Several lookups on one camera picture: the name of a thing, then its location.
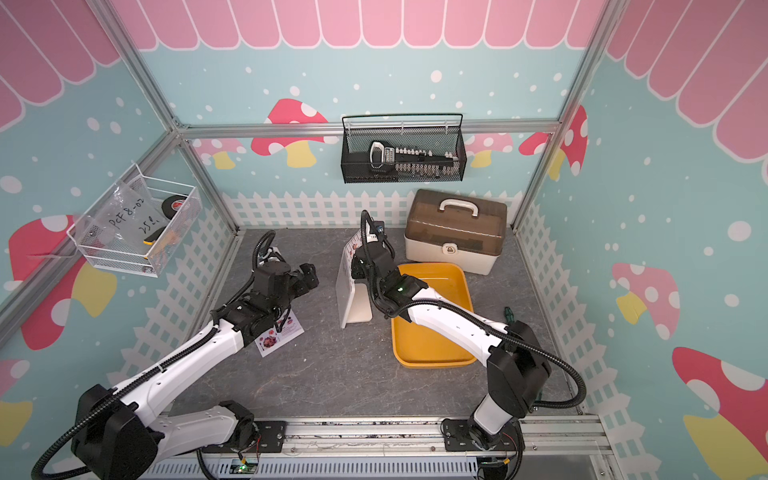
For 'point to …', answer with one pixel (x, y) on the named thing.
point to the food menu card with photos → (352, 246)
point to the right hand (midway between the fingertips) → (359, 250)
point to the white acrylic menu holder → (352, 295)
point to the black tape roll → (172, 204)
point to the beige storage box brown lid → (459, 232)
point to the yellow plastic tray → (417, 345)
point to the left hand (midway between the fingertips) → (303, 276)
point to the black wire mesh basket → (356, 169)
